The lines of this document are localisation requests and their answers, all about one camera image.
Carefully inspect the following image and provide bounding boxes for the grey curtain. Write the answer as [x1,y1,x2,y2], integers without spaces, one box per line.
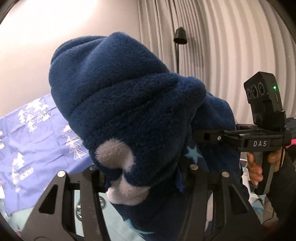
[137,1,295,123]

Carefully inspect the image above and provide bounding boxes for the navy fleece garment white dots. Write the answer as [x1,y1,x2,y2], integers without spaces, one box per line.
[49,32,242,240]

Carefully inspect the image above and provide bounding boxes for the black floor lamp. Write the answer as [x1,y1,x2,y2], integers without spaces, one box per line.
[173,26,188,74]

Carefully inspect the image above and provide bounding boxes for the person's right hand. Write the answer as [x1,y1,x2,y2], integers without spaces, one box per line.
[246,148,286,186]

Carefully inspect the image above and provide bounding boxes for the purple printed duvet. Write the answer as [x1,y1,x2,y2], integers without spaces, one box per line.
[1,94,92,214]

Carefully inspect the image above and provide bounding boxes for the black camera box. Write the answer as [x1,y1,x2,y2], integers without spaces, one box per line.
[243,71,286,130]

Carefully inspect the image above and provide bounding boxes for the teal bed sheet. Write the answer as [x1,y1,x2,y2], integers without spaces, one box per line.
[9,187,263,240]

